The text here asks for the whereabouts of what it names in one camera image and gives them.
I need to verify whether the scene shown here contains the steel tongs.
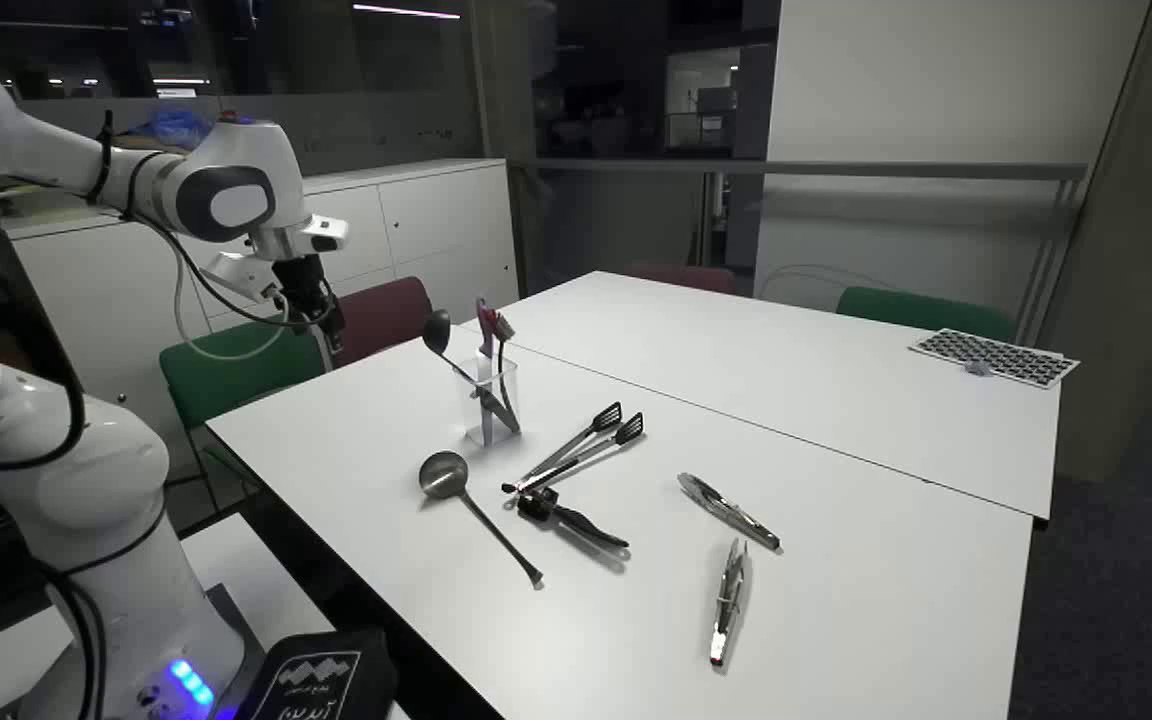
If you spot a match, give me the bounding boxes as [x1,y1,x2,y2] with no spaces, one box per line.
[709,539,748,669]
[675,473,783,554]

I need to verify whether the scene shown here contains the green chair left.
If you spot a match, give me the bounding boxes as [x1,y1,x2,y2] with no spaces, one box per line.
[160,323,324,430]

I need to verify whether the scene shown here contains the black ladle in jar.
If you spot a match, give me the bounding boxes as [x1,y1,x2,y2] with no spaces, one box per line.
[418,311,518,436]

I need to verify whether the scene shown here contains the steel tongs far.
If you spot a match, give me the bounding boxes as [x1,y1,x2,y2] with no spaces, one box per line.
[675,473,783,554]

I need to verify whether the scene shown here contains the black control box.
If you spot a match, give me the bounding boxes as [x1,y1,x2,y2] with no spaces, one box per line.
[237,630,399,720]

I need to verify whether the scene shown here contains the steel tongs near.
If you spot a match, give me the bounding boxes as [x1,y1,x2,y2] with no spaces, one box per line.
[709,539,748,669]

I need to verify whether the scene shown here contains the short black tongs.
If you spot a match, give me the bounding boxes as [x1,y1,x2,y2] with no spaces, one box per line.
[518,488,626,562]

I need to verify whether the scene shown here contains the steel ladle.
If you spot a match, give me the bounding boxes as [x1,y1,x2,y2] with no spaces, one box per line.
[416,454,544,588]

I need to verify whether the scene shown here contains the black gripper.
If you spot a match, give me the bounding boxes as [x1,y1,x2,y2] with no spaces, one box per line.
[272,257,343,335]

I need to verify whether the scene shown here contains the green chair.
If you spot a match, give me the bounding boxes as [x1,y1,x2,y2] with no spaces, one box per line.
[834,287,1014,342]
[160,323,324,430]

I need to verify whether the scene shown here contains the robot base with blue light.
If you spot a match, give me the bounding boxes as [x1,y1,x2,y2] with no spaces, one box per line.
[76,585,258,720]

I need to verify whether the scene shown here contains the red spatula in jar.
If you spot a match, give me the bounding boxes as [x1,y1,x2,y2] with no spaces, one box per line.
[475,301,515,406]

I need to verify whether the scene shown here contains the long black-tipped tongs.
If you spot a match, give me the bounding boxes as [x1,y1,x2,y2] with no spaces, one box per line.
[515,402,642,493]

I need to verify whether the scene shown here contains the dark red chair far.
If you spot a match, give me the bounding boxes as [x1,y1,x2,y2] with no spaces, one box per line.
[624,263,740,298]

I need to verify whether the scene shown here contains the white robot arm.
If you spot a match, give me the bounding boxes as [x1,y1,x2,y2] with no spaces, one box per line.
[0,86,343,720]

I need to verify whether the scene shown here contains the maroon chair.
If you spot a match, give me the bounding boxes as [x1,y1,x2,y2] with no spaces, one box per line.
[336,277,433,364]

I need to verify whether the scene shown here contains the green chair far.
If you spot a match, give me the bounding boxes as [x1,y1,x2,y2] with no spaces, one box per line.
[834,287,1014,342]

